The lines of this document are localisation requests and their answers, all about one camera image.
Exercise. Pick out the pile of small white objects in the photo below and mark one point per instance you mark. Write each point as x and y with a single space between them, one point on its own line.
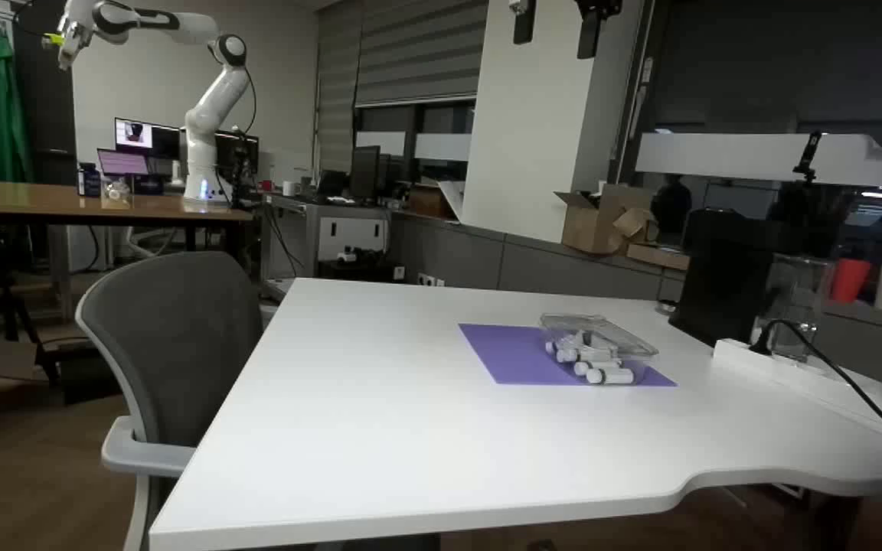
603 358

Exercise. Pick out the grey mesh office chair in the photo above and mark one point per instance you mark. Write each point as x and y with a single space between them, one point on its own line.
171 338

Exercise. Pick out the dark computer monitor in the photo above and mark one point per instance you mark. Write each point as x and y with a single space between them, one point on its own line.
137 132

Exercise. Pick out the black control box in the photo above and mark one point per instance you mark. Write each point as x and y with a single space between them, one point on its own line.
236 160

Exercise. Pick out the purple mat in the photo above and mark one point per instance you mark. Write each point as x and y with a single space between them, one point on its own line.
511 357

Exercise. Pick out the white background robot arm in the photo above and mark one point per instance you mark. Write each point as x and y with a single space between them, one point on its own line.
206 102

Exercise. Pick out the laptop with pink screen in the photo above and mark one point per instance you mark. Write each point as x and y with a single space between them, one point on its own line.
124 163

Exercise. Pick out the red cup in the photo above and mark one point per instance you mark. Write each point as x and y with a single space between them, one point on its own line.
849 279

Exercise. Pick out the white cylinder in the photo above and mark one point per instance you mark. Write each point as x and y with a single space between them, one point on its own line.
603 353
565 353
615 373
587 369

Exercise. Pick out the clear container lid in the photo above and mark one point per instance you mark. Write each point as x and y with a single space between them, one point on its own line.
597 333

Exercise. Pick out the grey window blinds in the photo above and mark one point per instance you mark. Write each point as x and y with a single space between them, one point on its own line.
410 49

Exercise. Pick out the black monitor back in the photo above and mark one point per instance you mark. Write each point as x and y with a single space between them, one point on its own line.
720 277

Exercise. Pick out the brown wooden table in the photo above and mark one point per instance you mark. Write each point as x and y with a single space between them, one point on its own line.
76 204

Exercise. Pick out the white drawer cabinet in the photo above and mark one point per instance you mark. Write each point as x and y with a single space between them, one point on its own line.
352 234

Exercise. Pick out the black tripod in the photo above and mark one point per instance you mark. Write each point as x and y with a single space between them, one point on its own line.
10 309

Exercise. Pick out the open cardboard box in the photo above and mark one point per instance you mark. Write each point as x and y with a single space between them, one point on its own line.
603 219

